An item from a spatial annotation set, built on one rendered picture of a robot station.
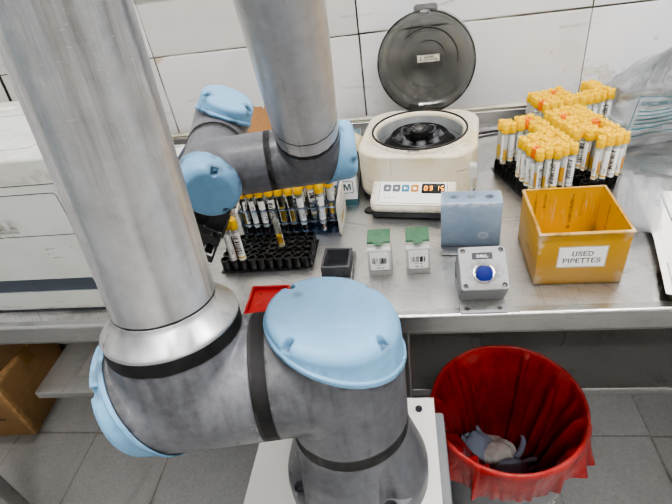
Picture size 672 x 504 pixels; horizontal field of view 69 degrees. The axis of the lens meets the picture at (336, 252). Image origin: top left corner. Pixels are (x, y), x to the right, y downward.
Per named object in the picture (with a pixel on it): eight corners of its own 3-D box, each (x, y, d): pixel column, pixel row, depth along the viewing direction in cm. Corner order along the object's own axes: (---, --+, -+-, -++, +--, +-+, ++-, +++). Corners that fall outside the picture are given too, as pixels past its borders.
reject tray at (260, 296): (244, 316, 81) (243, 313, 81) (253, 289, 87) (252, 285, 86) (284, 315, 80) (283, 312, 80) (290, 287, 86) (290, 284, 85)
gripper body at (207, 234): (210, 267, 80) (228, 211, 73) (158, 248, 78) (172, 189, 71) (222, 239, 86) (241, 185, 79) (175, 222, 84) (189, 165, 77)
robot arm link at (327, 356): (422, 454, 43) (416, 342, 36) (272, 475, 44) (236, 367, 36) (398, 358, 54) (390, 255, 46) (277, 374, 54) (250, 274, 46)
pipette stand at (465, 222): (440, 256, 87) (440, 208, 81) (441, 233, 93) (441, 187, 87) (499, 256, 85) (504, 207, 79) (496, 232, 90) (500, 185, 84)
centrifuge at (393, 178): (353, 218, 100) (346, 165, 93) (378, 152, 123) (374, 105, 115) (474, 222, 94) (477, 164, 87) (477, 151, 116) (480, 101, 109)
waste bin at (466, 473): (426, 564, 127) (422, 475, 100) (419, 435, 156) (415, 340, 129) (582, 570, 121) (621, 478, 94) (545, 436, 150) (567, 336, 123)
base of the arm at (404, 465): (416, 558, 45) (411, 497, 40) (269, 520, 50) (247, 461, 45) (437, 424, 57) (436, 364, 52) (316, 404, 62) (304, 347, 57)
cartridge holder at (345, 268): (320, 290, 84) (317, 274, 82) (327, 257, 91) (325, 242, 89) (351, 290, 83) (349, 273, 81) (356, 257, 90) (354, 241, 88)
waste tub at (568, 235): (531, 286, 78) (539, 235, 72) (516, 236, 89) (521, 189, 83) (622, 283, 76) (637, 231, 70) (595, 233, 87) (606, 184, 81)
